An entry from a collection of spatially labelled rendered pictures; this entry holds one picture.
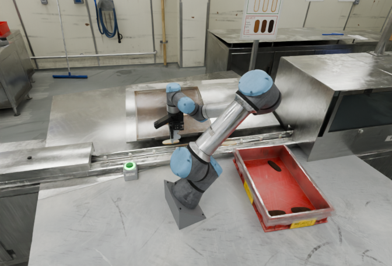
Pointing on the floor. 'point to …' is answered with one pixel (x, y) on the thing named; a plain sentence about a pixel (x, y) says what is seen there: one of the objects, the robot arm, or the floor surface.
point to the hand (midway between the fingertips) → (170, 139)
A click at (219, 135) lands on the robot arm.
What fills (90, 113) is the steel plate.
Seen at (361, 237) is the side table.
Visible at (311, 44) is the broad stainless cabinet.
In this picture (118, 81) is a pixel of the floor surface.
